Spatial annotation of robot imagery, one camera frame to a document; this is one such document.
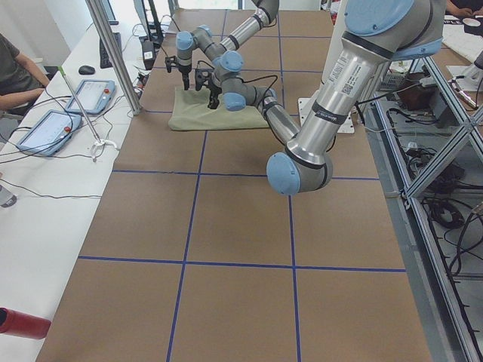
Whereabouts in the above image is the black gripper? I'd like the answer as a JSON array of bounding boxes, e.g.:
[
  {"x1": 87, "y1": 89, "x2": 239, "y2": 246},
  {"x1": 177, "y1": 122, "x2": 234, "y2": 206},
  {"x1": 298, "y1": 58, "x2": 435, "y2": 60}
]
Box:
[
  {"x1": 208, "y1": 79, "x2": 222, "y2": 109},
  {"x1": 178, "y1": 65, "x2": 191, "y2": 90}
]

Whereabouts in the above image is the light green long-sleeve shirt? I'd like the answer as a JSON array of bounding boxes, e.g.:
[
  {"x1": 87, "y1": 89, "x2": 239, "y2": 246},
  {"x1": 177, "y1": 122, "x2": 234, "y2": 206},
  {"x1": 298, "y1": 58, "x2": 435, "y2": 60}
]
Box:
[{"x1": 168, "y1": 87, "x2": 269, "y2": 131}]

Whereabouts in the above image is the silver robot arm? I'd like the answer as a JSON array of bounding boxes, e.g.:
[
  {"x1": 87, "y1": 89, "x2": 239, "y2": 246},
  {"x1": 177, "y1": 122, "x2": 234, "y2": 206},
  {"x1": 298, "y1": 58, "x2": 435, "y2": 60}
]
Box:
[
  {"x1": 175, "y1": 0, "x2": 279, "y2": 90},
  {"x1": 205, "y1": 1, "x2": 446, "y2": 195}
]

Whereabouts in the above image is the black power adapter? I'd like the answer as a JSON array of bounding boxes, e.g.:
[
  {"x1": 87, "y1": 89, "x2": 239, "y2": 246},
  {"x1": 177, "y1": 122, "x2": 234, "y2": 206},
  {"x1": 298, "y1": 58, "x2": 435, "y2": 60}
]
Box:
[{"x1": 142, "y1": 40, "x2": 156, "y2": 70}]

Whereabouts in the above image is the black keyboard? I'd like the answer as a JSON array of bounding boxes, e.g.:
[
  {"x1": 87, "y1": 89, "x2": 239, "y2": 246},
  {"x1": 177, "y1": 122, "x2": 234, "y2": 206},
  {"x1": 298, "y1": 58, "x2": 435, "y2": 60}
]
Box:
[{"x1": 99, "y1": 32, "x2": 124, "y2": 69}]

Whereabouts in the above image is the far blue teach pendant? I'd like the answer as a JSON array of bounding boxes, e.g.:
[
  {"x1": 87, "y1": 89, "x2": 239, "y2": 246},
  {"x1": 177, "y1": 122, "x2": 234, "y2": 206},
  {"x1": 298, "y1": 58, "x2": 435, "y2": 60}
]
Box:
[{"x1": 75, "y1": 79, "x2": 115, "y2": 115}]

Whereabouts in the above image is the blue teach pendant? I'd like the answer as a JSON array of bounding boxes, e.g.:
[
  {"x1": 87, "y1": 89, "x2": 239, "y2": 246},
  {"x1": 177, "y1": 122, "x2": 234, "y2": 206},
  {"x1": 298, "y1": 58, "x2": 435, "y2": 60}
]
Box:
[
  {"x1": 75, "y1": 79, "x2": 115, "y2": 115},
  {"x1": 16, "y1": 110, "x2": 82, "y2": 156}
]

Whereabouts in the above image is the black computer mouse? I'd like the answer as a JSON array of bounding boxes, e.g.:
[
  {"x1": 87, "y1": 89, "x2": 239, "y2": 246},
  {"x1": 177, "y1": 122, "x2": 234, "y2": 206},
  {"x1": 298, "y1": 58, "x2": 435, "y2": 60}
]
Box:
[{"x1": 78, "y1": 65, "x2": 96, "y2": 75}]

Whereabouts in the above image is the green-tipped grabber stick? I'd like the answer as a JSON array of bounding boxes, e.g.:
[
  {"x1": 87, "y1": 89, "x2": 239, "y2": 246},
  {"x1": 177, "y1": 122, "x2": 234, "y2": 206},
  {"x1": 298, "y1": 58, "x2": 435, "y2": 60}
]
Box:
[{"x1": 57, "y1": 66, "x2": 118, "y2": 162}]

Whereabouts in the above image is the near blue teach pendant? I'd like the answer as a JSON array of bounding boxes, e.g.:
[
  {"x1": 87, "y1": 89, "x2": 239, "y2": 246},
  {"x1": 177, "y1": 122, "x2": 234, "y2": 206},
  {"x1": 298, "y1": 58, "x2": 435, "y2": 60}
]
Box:
[{"x1": 16, "y1": 110, "x2": 82, "y2": 156}]

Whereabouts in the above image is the seated person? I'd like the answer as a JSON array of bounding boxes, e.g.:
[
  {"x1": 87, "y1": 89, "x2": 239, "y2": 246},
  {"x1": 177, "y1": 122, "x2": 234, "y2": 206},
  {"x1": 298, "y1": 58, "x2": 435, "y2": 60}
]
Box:
[{"x1": 1, "y1": 35, "x2": 50, "y2": 116}]

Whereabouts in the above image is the red bottle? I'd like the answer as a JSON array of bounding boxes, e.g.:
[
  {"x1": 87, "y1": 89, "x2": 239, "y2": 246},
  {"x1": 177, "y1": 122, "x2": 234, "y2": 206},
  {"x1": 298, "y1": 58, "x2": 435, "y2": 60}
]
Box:
[{"x1": 1, "y1": 308, "x2": 51, "y2": 339}]

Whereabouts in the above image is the aluminium frame post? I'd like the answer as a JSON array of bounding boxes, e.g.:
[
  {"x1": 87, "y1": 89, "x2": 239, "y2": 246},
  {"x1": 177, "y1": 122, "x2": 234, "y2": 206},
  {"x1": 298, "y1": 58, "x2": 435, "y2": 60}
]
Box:
[{"x1": 85, "y1": 0, "x2": 141, "y2": 116}]

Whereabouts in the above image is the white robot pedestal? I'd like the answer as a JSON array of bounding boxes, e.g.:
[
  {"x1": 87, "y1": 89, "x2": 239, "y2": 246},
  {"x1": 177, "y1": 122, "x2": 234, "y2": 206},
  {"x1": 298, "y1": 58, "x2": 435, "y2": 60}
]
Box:
[{"x1": 297, "y1": 0, "x2": 358, "y2": 134}]

